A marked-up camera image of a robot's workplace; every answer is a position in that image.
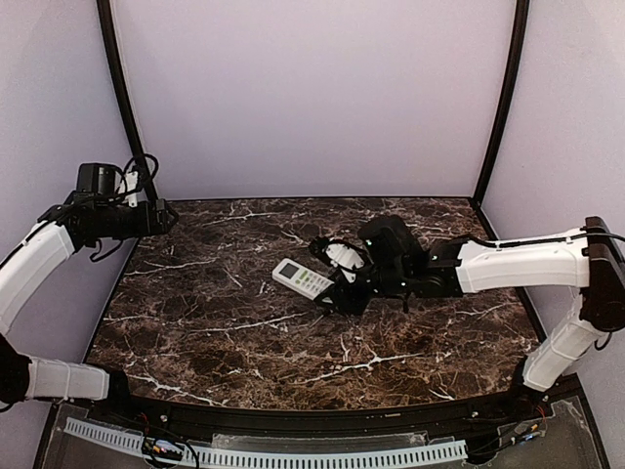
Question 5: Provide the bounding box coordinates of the white remote control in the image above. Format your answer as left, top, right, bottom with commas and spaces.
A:
271, 258, 333, 300

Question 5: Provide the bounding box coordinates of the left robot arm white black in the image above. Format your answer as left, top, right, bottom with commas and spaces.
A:
1, 154, 179, 409

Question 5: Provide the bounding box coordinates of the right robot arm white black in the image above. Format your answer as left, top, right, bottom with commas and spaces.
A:
309, 215, 624, 394

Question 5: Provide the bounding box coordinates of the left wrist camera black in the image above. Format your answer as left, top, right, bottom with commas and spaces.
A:
116, 165, 142, 208

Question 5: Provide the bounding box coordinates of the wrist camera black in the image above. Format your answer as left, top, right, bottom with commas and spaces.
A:
116, 165, 142, 208
309, 236, 341, 263

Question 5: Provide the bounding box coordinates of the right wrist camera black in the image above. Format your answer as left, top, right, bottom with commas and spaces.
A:
309, 236, 341, 263

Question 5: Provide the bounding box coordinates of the white slotted cable duct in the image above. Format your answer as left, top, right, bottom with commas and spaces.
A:
63, 417, 468, 468

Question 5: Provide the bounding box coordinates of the black table front rail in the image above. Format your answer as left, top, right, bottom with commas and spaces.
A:
132, 393, 504, 439

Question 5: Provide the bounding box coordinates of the left black frame post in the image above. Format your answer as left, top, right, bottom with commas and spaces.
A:
95, 0, 160, 206

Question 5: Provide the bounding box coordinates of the black frame post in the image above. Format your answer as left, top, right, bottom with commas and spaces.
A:
472, 0, 530, 207
95, 0, 160, 206

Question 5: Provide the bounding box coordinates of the right black frame post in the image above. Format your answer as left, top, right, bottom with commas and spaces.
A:
472, 0, 530, 207

